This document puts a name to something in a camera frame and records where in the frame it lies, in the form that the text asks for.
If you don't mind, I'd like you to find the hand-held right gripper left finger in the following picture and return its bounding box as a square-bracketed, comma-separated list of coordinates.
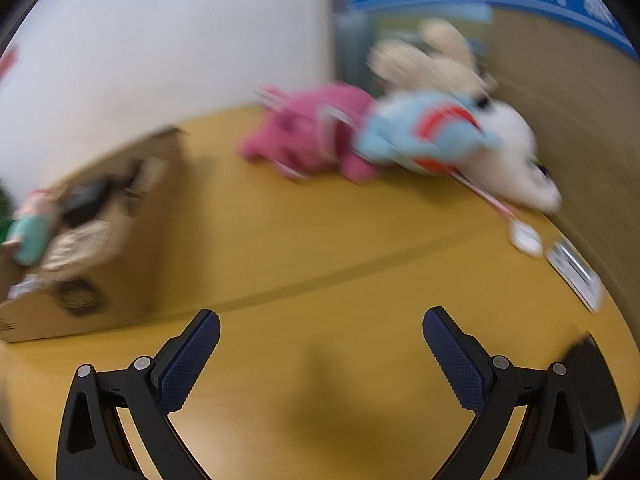
[57, 308, 222, 480]

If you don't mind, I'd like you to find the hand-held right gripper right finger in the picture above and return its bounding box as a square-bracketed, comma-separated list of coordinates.
[422, 306, 587, 480]

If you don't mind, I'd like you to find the brown cardboard box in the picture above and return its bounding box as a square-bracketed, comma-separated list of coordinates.
[0, 127, 188, 343]

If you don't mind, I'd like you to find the white hang tag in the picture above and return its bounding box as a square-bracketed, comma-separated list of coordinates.
[507, 220, 543, 258]

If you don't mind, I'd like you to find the black flat object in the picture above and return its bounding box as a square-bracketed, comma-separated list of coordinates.
[555, 332, 628, 476]

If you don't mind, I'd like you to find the white printed card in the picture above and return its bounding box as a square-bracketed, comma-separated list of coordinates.
[545, 237, 606, 313]

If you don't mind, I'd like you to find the black product box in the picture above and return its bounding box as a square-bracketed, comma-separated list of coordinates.
[62, 175, 118, 226]

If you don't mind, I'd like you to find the pink pig plush toy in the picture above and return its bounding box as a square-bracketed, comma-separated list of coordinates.
[7, 187, 68, 266]

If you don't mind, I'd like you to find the white plush toy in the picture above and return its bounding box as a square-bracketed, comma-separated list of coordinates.
[465, 95, 563, 211]

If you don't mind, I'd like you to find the blue plush toy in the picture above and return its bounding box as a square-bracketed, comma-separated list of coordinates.
[355, 91, 501, 176]

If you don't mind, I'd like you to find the green potted plant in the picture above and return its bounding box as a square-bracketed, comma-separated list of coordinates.
[0, 187, 13, 246]

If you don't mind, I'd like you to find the pink strawberry plush toy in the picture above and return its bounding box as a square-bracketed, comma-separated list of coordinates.
[237, 85, 381, 183]

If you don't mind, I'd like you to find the beige plush toy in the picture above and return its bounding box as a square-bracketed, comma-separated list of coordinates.
[370, 17, 498, 98]

